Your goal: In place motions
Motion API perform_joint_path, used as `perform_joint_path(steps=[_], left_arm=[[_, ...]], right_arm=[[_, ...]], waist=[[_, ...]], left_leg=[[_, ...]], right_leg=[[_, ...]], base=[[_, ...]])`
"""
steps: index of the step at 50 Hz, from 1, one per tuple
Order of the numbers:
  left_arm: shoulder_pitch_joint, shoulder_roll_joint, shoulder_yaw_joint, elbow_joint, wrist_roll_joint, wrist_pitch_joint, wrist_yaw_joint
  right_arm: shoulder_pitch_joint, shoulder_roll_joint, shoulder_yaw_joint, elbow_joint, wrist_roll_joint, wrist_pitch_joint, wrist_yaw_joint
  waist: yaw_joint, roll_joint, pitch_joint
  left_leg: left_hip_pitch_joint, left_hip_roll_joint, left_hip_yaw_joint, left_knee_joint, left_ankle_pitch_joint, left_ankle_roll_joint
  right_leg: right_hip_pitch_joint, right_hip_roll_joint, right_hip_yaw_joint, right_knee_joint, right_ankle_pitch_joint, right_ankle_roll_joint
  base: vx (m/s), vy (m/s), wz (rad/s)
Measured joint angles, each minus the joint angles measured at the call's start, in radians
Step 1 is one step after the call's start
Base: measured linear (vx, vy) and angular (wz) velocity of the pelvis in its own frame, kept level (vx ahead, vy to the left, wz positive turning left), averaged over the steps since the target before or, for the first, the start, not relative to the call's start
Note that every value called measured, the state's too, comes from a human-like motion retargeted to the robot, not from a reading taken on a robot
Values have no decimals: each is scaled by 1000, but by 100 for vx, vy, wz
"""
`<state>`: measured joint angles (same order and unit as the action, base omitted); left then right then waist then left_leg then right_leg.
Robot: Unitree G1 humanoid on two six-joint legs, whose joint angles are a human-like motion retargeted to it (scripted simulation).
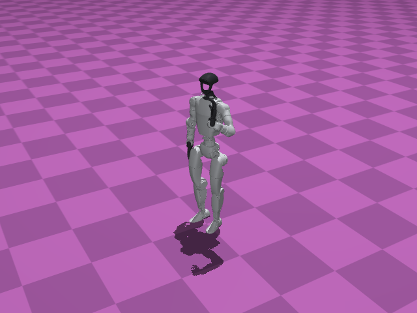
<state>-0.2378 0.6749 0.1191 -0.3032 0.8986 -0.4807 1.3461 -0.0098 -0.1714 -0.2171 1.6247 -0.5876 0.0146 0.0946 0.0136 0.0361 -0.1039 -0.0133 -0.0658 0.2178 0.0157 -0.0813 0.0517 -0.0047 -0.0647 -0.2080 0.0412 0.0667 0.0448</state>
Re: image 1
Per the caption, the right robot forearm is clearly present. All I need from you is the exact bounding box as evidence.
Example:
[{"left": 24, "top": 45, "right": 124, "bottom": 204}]
[{"left": 186, "top": 125, "right": 195, "bottom": 146}]

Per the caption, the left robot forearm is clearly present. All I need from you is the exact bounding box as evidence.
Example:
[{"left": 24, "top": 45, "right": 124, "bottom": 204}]
[{"left": 207, "top": 120, "right": 235, "bottom": 135}]

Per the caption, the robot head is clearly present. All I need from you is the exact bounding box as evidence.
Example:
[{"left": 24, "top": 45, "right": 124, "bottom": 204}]
[{"left": 199, "top": 72, "right": 218, "bottom": 100}]

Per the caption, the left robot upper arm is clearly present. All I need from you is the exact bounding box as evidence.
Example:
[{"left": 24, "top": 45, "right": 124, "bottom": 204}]
[{"left": 216, "top": 102, "right": 234, "bottom": 137}]

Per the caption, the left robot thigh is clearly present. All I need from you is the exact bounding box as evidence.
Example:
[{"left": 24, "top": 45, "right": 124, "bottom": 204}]
[{"left": 209, "top": 151, "right": 228, "bottom": 197}]

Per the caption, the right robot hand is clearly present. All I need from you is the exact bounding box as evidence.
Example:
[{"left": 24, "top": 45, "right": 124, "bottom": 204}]
[{"left": 186, "top": 142, "right": 194, "bottom": 159}]

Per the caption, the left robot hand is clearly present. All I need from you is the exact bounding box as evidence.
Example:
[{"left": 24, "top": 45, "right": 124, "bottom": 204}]
[{"left": 208, "top": 98, "right": 216, "bottom": 127}]

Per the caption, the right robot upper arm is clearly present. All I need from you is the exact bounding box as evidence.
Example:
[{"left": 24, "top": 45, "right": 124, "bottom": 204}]
[{"left": 186, "top": 96, "right": 198, "bottom": 128}]

